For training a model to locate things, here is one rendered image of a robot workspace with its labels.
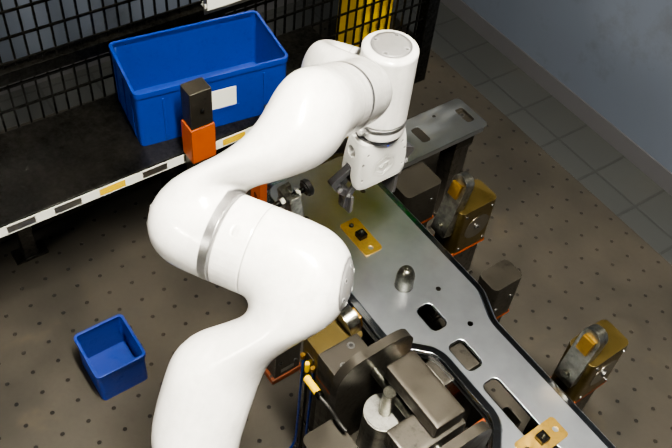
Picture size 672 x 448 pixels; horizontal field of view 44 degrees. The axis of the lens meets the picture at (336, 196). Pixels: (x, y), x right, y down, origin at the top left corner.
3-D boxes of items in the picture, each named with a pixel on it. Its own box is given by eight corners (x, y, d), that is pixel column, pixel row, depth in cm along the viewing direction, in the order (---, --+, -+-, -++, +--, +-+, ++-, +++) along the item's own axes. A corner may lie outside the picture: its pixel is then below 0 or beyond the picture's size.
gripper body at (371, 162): (366, 149, 125) (359, 198, 134) (418, 125, 130) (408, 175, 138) (338, 119, 129) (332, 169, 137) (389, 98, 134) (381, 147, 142)
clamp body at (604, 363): (581, 434, 161) (645, 336, 135) (538, 466, 156) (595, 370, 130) (557, 408, 164) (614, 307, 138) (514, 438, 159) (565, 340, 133)
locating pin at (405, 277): (415, 292, 145) (420, 270, 140) (400, 301, 143) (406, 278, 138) (403, 280, 146) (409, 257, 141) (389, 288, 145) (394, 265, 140)
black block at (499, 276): (500, 355, 171) (536, 269, 149) (464, 378, 167) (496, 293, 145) (483, 337, 174) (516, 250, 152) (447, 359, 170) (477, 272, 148)
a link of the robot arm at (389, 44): (339, 118, 126) (396, 137, 124) (347, 49, 116) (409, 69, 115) (359, 86, 132) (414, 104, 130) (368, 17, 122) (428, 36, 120)
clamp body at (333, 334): (346, 445, 155) (366, 337, 128) (297, 476, 151) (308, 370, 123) (326, 418, 159) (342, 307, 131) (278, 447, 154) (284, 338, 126)
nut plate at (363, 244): (383, 248, 149) (383, 244, 148) (366, 257, 147) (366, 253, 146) (355, 218, 153) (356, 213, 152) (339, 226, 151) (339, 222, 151)
